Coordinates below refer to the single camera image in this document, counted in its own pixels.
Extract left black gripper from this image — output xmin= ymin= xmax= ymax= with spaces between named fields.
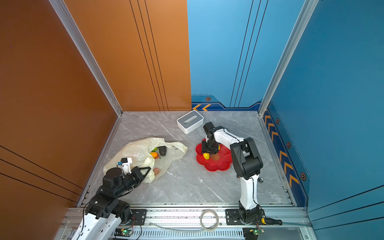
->
xmin=114 ymin=166 xmax=151 ymax=199

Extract cream plastic bag orange prints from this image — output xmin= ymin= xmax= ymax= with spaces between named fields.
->
xmin=103 ymin=138 xmax=188 ymax=184

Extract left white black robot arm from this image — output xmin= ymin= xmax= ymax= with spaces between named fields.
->
xmin=73 ymin=167 xmax=151 ymax=240

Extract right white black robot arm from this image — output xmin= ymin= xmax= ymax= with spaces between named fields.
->
xmin=201 ymin=122 xmax=263 ymax=224

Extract red flower-shaped plate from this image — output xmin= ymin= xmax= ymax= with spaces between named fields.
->
xmin=196 ymin=139 xmax=233 ymax=172

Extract white grey tissue box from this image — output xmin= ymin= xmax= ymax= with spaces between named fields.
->
xmin=177 ymin=110 xmax=204 ymax=134

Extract left green circuit board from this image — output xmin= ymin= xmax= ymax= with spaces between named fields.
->
xmin=113 ymin=228 xmax=134 ymax=239

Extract green circuit board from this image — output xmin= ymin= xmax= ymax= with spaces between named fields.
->
xmin=113 ymin=228 xmax=134 ymax=239
xmin=243 ymin=228 xmax=265 ymax=240

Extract coiled clear tube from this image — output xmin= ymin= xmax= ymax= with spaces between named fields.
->
xmin=199 ymin=209 xmax=220 ymax=232

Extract yellow black screwdriver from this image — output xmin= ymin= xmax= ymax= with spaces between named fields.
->
xmin=261 ymin=218 xmax=283 ymax=226

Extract right green circuit board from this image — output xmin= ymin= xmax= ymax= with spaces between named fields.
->
xmin=243 ymin=228 xmax=265 ymax=240

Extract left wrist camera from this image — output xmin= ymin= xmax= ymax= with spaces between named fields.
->
xmin=117 ymin=158 xmax=133 ymax=175

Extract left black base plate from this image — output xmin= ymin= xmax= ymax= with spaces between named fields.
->
xmin=120 ymin=209 xmax=147 ymax=227

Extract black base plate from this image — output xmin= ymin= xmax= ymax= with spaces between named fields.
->
xmin=120 ymin=209 xmax=147 ymax=227
xmin=225 ymin=209 xmax=265 ymax=226

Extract aluminium rail frame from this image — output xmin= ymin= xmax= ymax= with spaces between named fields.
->
xmin=54 ymin=204 xmax=317 ymax=240

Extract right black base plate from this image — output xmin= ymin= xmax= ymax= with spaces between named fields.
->
xmin=225 ymin=209 xmax=265 ymax=226

